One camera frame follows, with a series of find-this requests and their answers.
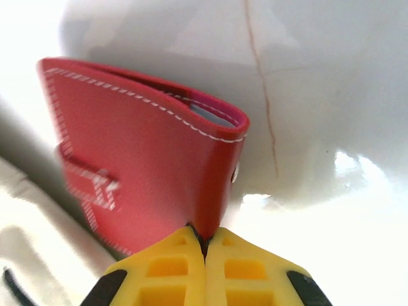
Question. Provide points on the red leather pencil case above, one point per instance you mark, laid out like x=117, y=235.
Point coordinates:
x=143, y=159

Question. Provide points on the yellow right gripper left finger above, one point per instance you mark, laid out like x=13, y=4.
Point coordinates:
x=165, y=277

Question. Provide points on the cream canvas backpack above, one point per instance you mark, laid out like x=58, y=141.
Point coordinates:
x=38, y=255

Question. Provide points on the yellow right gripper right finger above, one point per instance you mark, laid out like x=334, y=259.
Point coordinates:
x=245, y=277

